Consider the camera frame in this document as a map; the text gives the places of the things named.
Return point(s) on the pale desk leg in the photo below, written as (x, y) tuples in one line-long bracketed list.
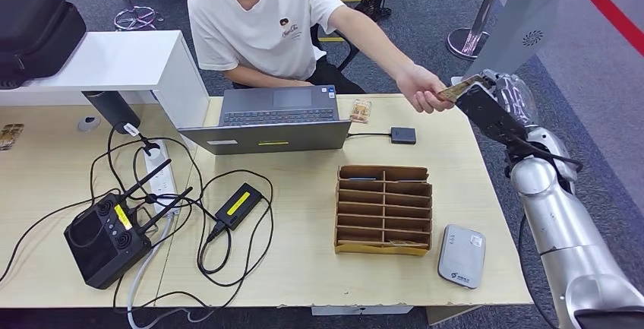
[(448, 314)]

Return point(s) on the brown cardboard card organizer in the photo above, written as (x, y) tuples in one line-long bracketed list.
[(382, 248)]

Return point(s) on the black carrying case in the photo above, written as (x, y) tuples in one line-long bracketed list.
[(35, 30)]

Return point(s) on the grey laptop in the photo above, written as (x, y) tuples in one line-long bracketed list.
[(261, 138)]

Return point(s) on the black power plug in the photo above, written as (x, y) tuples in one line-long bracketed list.
[(150, 148)]

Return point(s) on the golden tree picture card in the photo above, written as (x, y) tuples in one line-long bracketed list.
[(458, 91)]

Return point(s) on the white power strip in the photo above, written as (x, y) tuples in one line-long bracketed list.
[(162, 180)]

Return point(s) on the black cylinder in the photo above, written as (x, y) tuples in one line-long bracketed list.
[(110, 109)]

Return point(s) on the grey kiosk stand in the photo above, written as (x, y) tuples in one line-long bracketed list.
[(528, 14)]

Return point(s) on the white desk crossbar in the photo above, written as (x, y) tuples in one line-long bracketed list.
[(362, 310)]

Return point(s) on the person's left forearm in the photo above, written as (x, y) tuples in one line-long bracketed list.
[(387, 52)]

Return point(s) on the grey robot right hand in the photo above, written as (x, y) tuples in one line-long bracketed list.
[(520, 100)]

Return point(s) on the black router with antennas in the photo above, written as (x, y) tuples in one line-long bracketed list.
[(100, 246)]

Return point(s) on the small black card reader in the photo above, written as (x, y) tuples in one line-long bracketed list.
[(403, 135)]

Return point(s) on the chrome stanchion post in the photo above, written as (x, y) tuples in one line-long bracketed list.
[(460, 42)]

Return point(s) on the grey white card reader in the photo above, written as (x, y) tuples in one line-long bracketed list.
[(461, 256)]

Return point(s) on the person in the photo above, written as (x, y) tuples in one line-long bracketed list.
[(261, 19)]

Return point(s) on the person's left hand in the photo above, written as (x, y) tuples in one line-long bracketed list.
[(425, 90)]

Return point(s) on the person's right forearm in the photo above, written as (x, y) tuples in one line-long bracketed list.
[(251, 76)]

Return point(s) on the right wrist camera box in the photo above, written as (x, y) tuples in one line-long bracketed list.
[(488, 115)]

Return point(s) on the white desk shelf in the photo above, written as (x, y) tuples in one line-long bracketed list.
[(100, 60)]

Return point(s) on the person's right hand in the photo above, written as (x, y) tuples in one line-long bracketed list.
[(298, 84)]

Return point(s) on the black adapter with yellow label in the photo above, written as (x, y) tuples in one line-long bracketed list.
[(237, 207)]

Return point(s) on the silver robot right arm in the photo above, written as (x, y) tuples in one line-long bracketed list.
[(558, 216)]

